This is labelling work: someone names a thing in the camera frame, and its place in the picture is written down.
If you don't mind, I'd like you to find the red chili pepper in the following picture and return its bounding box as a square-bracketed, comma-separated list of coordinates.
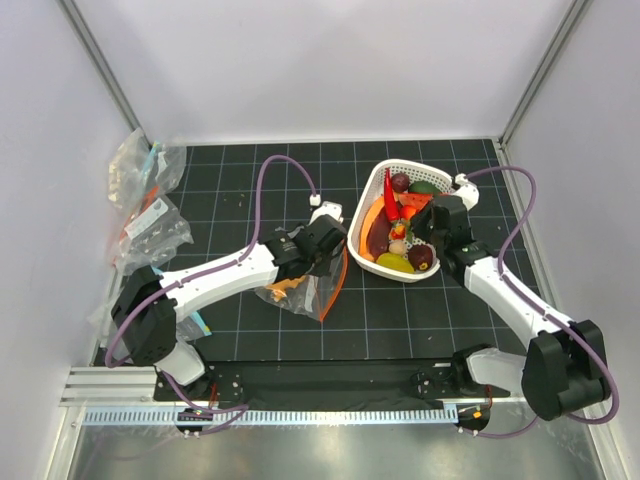
[383, 169, 400, 223]

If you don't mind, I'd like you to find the clear zip bag orange zipper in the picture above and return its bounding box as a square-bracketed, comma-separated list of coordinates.
[254, 250, 349, 323]

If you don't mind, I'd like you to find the yellow orange ginger root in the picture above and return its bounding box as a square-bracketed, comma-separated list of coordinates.
[266, 275, 306, 302]

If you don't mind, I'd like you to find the white perforated plastic basket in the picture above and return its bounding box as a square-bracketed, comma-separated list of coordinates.
[347, 159, 453, 283]

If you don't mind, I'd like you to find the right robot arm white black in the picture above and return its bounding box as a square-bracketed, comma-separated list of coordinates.
[411, 195, 617, 421]

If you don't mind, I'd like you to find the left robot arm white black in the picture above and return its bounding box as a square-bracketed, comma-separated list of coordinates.
[105, 203, 347, 400]

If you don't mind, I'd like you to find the clear bag with white label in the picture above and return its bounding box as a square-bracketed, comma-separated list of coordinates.
[113, 190, 194, 276]

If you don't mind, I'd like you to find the watermelon slice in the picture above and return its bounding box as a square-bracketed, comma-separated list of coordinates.
[397, 192, 434, 210]

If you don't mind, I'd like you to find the beige garlic bulb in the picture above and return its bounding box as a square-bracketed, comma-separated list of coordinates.
[388, 239, 407, 256]

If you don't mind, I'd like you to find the dark red passion fruit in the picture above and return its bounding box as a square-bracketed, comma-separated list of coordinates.
[407, 244, 434, 272]

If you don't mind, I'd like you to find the dark red meat slice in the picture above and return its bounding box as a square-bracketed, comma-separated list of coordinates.
[366, 209, 392, 259]

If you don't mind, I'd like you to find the yellow lemon slice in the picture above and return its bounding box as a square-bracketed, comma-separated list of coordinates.
[376, 252, 415, 274]

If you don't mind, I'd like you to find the dark purple plum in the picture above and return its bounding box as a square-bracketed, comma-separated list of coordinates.
[390, 172, 411, 193]

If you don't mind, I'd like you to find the orange papaya slice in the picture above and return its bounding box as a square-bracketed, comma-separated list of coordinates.
[359, 196, 386, 262]

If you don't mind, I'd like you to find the black grid cutting mat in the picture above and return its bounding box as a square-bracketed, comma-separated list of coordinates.
[168, 139, 523, 361]

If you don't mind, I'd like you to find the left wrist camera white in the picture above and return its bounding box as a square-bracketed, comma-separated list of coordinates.
[309, 201, 343, 224]

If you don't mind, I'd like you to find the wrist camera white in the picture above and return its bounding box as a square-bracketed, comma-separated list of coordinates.
[309, 201, 343, 224]
[452, 173, 480, 211]

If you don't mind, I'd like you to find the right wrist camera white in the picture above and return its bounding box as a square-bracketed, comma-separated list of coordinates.
[452, 173, 480, 211]

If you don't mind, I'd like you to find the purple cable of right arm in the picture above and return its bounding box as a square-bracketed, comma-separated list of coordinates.
[457, 166, 621, 439]

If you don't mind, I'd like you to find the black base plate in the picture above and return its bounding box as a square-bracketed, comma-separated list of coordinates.
[181, 358, 509, 403]

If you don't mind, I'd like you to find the slotted aluminium cable duct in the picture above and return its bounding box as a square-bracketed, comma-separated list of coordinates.
[82, 404, 458, 427]

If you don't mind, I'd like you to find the aluminium frame rail left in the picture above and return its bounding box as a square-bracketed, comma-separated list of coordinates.
[58, 0, 152, 152]

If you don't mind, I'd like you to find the aluminium frame rail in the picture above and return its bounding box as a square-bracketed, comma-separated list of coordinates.
[498, 0, 592, 148]
[58, 0, 152, 152]

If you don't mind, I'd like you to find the aluminium frame rail right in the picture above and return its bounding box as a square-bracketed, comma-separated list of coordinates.
[498, 0, 592, 148]

